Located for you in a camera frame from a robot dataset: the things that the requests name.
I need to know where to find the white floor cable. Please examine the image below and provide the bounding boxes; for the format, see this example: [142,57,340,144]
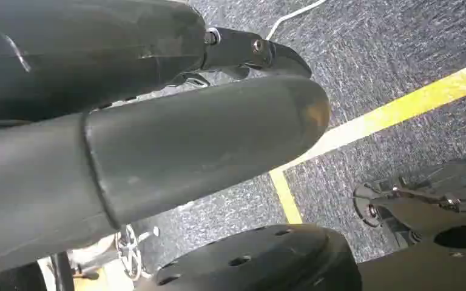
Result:
[265,0,329,41]

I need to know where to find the black robot foot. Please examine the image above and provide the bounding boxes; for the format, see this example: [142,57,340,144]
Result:
[353,159,466,250]

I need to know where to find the yellow floor tape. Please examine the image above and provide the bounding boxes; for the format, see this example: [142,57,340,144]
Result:
[269,56,466,225]

